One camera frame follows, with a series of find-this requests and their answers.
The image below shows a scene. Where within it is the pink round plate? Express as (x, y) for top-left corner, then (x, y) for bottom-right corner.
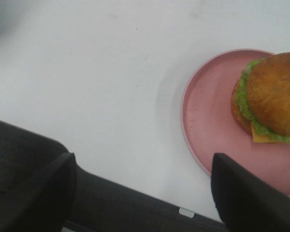
(181, 49), (290, 196)

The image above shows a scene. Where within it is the dark grey table edge strip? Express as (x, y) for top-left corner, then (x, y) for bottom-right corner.
(0, 121), (226, 232)

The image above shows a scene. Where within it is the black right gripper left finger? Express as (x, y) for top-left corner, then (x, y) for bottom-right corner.
(0, 153), (77, 232)

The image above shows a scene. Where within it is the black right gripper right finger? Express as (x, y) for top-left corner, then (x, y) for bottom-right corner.
(211, 153), (290, 232)

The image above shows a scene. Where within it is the burger with lettuce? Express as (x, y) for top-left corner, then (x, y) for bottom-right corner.
(231, 52), (290, 145)

